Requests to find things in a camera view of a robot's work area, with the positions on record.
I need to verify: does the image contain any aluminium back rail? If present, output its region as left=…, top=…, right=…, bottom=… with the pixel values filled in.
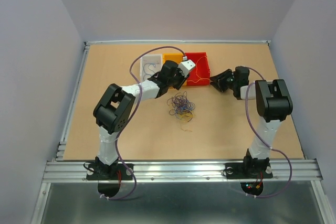
left=85, top=39, right=271, bottom=46

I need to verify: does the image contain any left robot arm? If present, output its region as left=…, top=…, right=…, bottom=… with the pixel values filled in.
left=91, top=60, right=196, bottom=179

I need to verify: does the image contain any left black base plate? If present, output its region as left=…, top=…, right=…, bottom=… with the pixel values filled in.
left=83, top=163, right=133, bottom=181

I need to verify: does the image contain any aluminium rail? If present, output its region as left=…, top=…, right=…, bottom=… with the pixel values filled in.
left=53, top=44, right=90, bottom=162
left=85, top=39, right=271, bottom=46
left=41, top=158, right=323, bottom=183

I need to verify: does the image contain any aluminium front rail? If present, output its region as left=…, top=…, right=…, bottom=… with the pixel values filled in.
left=41, top=158, right=323, bottom=183

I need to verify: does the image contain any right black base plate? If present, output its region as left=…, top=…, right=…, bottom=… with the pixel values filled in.
left=223, top=163, right=273, bottom=179

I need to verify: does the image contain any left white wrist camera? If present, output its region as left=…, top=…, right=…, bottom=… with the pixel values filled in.
left=178, top=59, right=196, bottom=77

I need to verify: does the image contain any blue wire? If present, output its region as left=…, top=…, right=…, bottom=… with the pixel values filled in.
left=143, top=61, right=160, bottom=76

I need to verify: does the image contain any white plastic bin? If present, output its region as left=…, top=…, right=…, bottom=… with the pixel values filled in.
left=140, top=54, right=163, bottom=82

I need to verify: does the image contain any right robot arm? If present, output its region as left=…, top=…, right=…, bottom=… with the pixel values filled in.
left=210, top=66, right=293, bottom=179

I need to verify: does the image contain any yellow plastic bin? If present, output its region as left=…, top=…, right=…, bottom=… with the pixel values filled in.
left=161, top=54, right=183, bottom=88

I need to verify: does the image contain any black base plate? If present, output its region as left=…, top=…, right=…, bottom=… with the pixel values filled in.
left=223, top=163, right=273, bottom=179
left=83, top=163, right=133, bottom=181

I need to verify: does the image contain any red plastic bin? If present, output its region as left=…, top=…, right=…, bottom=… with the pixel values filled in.
left=185, top=52, right=211, bottom=87

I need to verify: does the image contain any aluminium left side rail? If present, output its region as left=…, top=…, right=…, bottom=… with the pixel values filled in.
left=53, top=44, right=90, bottom=162

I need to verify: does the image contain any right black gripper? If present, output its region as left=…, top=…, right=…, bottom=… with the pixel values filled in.
left=207, top=68, right=237, bottom=91

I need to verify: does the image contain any wire bundle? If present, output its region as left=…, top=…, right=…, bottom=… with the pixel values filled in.
left=166, top=91, right=197, bottom=123

